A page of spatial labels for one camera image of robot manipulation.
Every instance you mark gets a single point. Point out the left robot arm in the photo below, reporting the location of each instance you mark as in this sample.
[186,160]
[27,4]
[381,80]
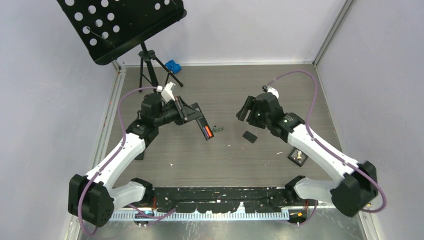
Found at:
[93,197]

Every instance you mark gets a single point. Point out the black tripod stand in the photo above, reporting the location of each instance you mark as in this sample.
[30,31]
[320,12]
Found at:
[147,71]

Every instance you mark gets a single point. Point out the dark green battery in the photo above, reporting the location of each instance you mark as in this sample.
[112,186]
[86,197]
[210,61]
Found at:
[217,129]

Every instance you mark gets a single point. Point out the orange battery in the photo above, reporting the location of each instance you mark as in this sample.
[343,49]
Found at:
[208,132]

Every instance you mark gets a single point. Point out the black remote control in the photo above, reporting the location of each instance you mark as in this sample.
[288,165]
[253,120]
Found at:
[201,121]
[140,156]

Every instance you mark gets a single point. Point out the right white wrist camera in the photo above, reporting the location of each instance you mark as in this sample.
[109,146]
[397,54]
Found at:
[269,89]

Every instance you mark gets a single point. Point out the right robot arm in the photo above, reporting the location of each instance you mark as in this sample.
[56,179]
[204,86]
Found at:
[353,184]

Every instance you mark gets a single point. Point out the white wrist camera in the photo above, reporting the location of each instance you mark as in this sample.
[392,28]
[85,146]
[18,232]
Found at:
[269,89]
[166,91]

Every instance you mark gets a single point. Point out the blue plastic object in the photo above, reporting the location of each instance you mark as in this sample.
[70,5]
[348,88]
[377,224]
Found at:
[173,67]

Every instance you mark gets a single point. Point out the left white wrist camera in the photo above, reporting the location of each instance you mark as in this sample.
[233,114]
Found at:
[166,91]

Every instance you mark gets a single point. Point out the small black square frame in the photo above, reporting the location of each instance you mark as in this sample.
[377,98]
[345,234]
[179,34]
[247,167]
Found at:
[297,157]

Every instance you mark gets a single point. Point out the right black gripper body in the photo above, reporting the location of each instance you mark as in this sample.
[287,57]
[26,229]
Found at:
[256,118]

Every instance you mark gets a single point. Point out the black perforated music stand desk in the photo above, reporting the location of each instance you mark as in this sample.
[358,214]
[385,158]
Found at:
[111,28]

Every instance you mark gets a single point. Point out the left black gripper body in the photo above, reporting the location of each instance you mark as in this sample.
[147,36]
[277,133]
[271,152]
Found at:
[180,116]

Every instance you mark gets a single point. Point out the black battery cover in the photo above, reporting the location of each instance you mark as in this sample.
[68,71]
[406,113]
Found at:
[249,136]

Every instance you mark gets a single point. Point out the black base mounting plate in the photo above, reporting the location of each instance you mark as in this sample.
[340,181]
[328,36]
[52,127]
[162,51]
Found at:
[220,200]

